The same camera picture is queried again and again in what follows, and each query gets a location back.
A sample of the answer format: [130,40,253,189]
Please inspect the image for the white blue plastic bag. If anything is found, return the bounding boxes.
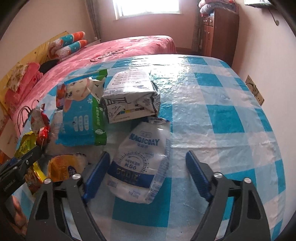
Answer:
[105,117,173,205]

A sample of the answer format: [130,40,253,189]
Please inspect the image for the wall hook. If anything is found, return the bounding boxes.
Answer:
[269,6,280,26]

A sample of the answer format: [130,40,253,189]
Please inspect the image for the folded quilts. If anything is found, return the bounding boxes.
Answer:
[198,0,238,16]

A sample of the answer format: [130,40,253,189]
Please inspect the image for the wall socket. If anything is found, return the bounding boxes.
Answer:
[245,75,265,106]

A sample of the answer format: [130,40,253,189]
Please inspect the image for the teal orange cartoon pillow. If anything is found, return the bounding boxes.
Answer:
[55,40,89,62]
[47,31,86,57]

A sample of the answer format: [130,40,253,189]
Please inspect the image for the red candy wrapper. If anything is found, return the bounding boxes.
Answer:
[30,104,50,149]

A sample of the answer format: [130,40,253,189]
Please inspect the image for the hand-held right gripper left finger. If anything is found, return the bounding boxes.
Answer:
[25,151,111,241]

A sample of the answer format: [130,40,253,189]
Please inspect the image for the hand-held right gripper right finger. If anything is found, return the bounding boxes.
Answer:
[186,150,271,241]

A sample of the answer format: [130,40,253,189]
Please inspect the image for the black cloth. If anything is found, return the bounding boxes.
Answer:
[39,60,59,73]

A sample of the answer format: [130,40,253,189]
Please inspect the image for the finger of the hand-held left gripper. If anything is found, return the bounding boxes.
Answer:
[14,146,45,166]

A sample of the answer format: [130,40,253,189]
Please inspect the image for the grey curtain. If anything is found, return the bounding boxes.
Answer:
[87,0,101,42]
[192,14,204,54]

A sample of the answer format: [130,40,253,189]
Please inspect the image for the floral pillow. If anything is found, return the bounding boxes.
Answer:
[6,62,29,91]

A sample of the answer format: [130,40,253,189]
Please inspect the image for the blue white checked tablecloth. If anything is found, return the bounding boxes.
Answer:
[9,54,287,241]

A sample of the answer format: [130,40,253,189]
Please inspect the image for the yellow headboard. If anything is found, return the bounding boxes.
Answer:
[0,30,70,112]

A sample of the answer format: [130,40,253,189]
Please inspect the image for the window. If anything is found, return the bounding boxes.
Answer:
[112,0,181,21]

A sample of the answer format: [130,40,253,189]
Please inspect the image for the grey white printed packet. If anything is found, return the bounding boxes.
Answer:
[102,70,160,124]

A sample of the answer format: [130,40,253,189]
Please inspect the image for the yellow foil snack wrapper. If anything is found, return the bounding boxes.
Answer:
[14,131,50,194]

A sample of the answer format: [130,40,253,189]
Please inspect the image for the brown wooden cabinet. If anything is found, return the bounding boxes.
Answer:
[200,8,240,66]

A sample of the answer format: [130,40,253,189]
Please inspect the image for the pink bed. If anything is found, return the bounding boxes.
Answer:
[9,35,178,139]

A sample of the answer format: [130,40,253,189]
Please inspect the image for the yellow round snack packet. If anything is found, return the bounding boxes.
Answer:
[47,152,88,183]

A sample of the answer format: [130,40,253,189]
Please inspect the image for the pink folded blanket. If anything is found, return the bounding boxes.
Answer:
[5,62,44,109]

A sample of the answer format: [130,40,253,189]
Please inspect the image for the clear plastic bag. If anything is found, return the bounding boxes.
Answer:
[49,111,63,150]

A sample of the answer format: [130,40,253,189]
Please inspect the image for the blue cartoon wet wipes packet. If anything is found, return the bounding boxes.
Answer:
[55,69,109,147]

